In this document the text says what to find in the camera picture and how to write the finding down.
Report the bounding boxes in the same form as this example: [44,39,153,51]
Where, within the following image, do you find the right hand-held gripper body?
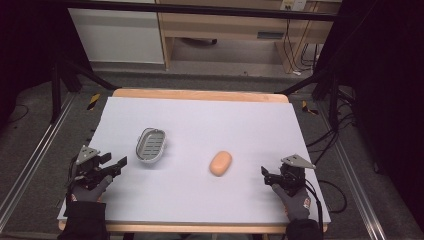
[275,153,317,197]

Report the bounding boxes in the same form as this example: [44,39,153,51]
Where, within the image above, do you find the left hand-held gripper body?
[68,145,113,191]

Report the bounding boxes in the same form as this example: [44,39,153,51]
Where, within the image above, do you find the person's left hand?
[67,174,114,204]

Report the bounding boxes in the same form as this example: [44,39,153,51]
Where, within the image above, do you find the person's right hand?
[271,183,313,222]

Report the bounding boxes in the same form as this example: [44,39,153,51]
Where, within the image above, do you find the grey slotted soap dish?
[135,127,167,165]

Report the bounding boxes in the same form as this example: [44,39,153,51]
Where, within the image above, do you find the black yellow tape marker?
[301,100,320,116]
[86,93,102,112]

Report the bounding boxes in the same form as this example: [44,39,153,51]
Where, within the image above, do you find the white table board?
[56,96,332,226]

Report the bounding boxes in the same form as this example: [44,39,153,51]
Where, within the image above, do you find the black metal stand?
[49,53,120,125]
[274,63,343,129]

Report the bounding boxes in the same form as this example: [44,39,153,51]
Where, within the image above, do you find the wooden table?
[57,87,330,235]

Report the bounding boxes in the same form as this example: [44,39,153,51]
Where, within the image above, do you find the black curtain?
[0,0,94,128]
[313,0,424,231]

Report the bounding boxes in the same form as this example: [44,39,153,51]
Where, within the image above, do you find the white cabinet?
[67,7,166,66]

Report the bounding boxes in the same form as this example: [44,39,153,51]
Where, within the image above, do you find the wooden desk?
[155,0,342,74]

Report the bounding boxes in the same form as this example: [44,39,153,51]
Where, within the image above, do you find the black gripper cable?
[299,171,325,234]

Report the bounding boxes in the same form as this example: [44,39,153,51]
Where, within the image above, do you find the aluminium floor rail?
[0,91,79,232]
[315,99,390,240]

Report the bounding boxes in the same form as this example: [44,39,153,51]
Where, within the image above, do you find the black floor cable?
[316,179,348,215]

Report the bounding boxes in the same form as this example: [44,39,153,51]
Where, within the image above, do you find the hanging black desk cables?
[283,18,323,73]

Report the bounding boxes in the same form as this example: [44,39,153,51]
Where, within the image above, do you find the white wall socket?
[280,0,307,12]

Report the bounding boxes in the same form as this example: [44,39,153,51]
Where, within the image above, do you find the black frame crossbar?
[63,0,338,22]

